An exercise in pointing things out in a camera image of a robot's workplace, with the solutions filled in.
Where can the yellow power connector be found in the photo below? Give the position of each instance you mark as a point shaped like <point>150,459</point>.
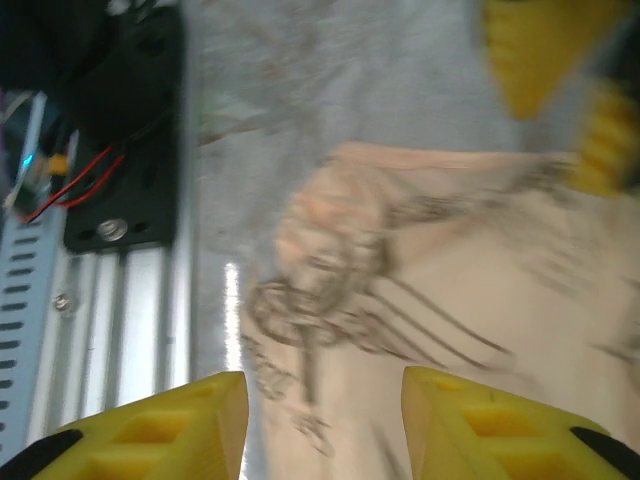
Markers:
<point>59,165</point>

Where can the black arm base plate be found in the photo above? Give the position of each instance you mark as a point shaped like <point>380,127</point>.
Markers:
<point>150,200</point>

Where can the silver rail screw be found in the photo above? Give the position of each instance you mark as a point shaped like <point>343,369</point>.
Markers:
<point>62,302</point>

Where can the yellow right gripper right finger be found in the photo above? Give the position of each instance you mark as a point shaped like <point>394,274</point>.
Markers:
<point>450,400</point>

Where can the peach printed t-shirt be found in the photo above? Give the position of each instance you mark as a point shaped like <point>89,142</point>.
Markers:
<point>450,275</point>

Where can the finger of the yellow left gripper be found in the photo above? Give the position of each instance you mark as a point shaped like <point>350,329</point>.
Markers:
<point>612,150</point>
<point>540,50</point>

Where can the small circuit board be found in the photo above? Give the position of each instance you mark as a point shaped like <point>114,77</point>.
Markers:
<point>30,190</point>

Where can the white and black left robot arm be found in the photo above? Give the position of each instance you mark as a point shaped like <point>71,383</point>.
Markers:
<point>75,50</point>

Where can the aluminium mounting rail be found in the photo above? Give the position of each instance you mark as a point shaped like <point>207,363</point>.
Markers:
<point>140,310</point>

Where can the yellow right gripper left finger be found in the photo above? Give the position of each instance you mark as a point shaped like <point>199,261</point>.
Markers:
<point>200,400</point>

